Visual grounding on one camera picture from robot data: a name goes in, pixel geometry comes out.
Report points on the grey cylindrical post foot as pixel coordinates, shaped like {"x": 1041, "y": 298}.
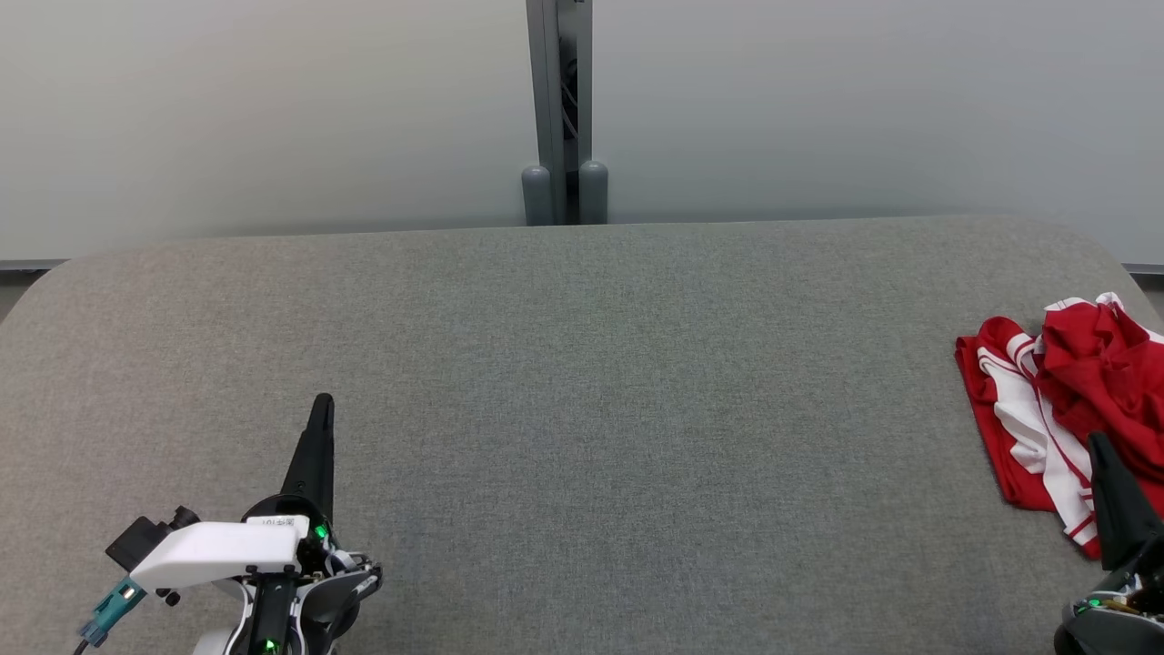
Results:
{"x": 536, "y": 196}
{"x": 593, "y": 191}

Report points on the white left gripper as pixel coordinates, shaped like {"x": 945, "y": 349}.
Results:
{"x": 218, "y": 550}

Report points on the red jersey with white sleeves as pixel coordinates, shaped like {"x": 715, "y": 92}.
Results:
{"x": 1018, "y": 409}

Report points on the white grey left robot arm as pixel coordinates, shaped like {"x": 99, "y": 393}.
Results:
{"x": 273, "y": 609}

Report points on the grey metal partition post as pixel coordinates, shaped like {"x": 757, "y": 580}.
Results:
{"x": 546, "y": 82}

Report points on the red shorts with white trim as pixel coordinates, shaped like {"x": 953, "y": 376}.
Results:
{"x": 1105, "y": 373}

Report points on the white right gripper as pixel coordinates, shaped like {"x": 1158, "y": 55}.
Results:
{"x": 1128, "y": 628}

